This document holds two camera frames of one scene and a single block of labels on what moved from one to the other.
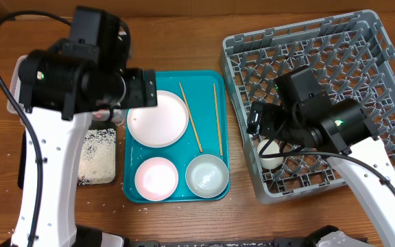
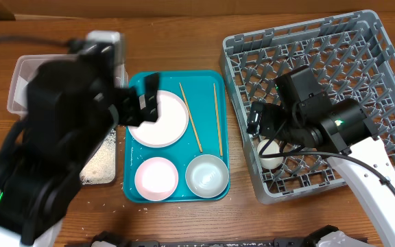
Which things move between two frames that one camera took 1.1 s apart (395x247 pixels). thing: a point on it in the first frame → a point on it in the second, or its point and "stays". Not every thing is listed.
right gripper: (256, 117) stays
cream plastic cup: (270, 162) stays
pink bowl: (156, 179) stays
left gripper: (142, 92) → (132, 114)
